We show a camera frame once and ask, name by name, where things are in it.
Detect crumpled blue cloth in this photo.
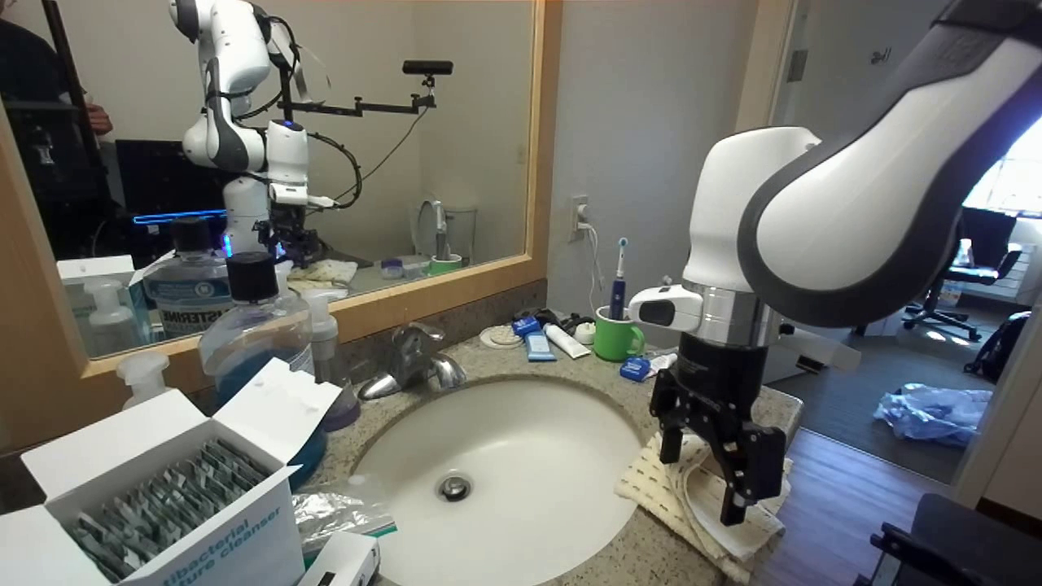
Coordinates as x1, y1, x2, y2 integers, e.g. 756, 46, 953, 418
873, 379, 996, 450

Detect small clear pump bottle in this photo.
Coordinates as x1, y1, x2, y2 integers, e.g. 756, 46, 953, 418
301, 286, 352, 383

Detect black office chair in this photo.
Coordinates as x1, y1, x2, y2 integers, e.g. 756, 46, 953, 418
906, 205, 1027, 346

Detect mouthwash bottle with black cap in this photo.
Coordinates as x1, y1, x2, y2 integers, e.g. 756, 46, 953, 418
196, 250, 320, 403

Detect white door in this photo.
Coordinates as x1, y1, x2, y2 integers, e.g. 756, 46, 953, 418
776, 0, 949, 138

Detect cream towel with brown dashes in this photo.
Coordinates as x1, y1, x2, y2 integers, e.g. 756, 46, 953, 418
616, 434, 787, 568

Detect dark blue bowl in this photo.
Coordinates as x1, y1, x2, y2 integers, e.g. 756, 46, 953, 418
285, 383, 369, 488

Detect white oval sink basin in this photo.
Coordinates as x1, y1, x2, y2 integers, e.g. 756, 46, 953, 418
347, 371, 653, 586

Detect open white cardboard box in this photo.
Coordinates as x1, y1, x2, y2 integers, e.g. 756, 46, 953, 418
0, 353, 345, 586

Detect white toothpaste tube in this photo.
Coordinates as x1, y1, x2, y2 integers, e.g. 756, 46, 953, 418
542, 319, 596, 362

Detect round white soap dish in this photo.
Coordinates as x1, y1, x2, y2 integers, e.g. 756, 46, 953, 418
479, 321, 524, 352

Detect chrome faucet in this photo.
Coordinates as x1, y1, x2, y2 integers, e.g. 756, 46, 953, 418
354, 319, 468, 403

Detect black bag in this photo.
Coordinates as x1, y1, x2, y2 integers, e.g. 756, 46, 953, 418
961, 306, 1034, 383

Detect small blue and white tube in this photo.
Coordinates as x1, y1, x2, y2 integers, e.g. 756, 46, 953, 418
618, 352, 657, 383

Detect flat blue packet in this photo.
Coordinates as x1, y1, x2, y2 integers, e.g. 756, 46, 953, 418
522, 329, 560, 363

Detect translucent white bottle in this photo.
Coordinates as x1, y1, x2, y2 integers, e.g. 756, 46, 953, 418
113, 347, 176, 407

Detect small white box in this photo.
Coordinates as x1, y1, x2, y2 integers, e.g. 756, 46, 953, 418
295, 527, 383, 586

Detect green mug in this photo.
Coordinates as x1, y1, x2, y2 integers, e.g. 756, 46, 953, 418
589, 301, 647, 363

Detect blue electric toothbrush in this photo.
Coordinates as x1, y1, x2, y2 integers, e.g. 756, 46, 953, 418
608, 233, 631, 321

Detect wood framed wall mirror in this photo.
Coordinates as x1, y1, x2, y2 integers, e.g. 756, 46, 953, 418
0, 0, 567, 383

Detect clear plastic wrapper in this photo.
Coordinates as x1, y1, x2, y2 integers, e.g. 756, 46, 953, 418
290, 488, 400, 555

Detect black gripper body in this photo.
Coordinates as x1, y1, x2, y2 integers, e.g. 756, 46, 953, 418
647, 332, 776, 440

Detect black chair frame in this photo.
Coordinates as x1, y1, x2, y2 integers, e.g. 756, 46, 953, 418
855, 491, 1042, 586

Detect wall outlet with charger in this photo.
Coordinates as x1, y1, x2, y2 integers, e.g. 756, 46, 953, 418
571, 192, 607, 319

